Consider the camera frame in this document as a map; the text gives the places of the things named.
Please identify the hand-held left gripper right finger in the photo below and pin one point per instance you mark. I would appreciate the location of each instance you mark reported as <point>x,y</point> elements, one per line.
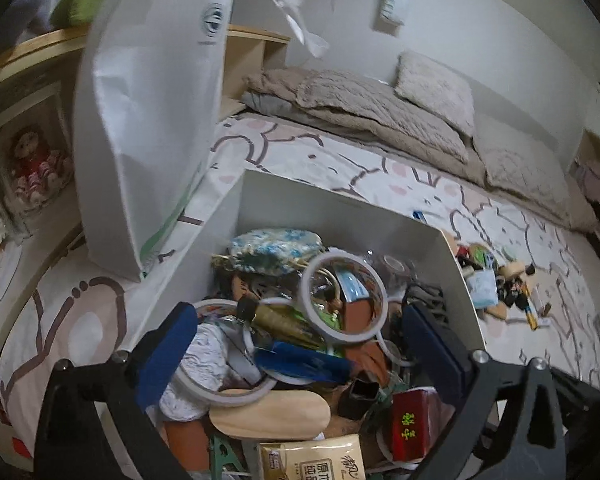
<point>435,350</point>

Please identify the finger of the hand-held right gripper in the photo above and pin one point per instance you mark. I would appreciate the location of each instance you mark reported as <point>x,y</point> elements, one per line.
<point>575,381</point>

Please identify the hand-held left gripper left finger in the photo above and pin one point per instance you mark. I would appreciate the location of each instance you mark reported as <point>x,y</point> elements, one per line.
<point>165,350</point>

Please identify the red printed white tape roll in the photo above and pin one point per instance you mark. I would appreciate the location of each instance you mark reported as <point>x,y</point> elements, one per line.
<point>350,338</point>

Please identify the black square box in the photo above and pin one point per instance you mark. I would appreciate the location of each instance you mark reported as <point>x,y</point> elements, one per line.
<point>362,397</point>

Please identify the green plastic clip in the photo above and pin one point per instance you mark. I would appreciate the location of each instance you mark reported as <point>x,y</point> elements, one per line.
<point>222,452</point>

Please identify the gold lighter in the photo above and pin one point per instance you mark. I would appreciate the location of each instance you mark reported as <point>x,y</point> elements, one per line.
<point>280,322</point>

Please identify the oval wooden box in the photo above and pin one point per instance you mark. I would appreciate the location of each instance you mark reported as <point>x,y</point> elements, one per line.
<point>270,415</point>

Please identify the white storage box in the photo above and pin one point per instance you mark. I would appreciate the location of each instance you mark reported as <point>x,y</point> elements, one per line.
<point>330,210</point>

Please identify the white crumpled cloth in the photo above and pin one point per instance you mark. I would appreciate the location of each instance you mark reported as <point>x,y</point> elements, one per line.
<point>205,355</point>

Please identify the red printed box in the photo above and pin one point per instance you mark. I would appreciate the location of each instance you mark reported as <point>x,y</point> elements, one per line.
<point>412,425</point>

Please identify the blue face mask packet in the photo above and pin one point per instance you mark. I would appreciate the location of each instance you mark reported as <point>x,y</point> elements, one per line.
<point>482,285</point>

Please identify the wide translucent tape roll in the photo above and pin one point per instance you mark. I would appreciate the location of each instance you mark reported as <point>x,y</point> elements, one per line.
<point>230,400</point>

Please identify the brown cloth pouch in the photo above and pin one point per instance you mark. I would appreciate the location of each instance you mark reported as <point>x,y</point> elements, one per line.
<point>360,316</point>

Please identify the blue yellow marker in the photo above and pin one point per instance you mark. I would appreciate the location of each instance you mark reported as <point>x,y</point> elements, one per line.
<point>530,310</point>

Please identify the black printed packet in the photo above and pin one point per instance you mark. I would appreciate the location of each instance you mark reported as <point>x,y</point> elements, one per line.
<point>512,292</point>

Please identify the blue white plastic packet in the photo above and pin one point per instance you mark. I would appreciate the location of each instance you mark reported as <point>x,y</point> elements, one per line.
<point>352,285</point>

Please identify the small blue packet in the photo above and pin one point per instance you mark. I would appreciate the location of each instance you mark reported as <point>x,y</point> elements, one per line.
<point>420,216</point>

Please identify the blue floral shower cap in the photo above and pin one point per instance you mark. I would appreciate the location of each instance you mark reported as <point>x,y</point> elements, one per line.
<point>275,247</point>

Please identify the beige printed tissue packet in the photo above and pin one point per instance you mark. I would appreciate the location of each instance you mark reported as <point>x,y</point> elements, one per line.
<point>310,460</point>

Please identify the large beige quilted pillow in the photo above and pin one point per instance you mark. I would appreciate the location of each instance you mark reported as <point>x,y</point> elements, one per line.
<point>520,170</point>

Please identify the printed bed sheet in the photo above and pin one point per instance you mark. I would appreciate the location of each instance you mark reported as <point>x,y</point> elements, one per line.
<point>330,160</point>

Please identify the red dressed doll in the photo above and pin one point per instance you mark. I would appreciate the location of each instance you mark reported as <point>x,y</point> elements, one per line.
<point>27,160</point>

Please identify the white non-woven bag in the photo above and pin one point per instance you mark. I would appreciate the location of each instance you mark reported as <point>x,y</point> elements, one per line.
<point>145,110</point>

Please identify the beige quilted comforter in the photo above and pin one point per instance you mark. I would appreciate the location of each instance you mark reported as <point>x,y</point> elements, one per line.
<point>370,110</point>

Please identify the small beige fluffy pillow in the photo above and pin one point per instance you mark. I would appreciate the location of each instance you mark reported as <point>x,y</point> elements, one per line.
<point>435,90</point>

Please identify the grey cloth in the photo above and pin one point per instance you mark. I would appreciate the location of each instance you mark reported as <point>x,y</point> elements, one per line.
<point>272,105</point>

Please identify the wooden bedside shelf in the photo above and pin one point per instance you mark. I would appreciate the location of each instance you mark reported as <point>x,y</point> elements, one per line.
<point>245,60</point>

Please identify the wooden display cabinet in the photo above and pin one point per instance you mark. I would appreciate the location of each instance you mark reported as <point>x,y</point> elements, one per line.
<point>25,55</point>

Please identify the wooden wall niche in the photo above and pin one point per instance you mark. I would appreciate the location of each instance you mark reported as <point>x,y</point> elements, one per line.
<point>587,142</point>

